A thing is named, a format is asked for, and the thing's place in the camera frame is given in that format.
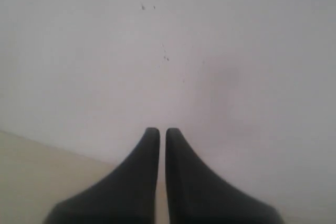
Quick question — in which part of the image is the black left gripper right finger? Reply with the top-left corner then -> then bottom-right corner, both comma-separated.
165,128 -> 284,223

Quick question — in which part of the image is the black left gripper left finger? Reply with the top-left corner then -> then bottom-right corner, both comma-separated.
44,127 -> 160,223

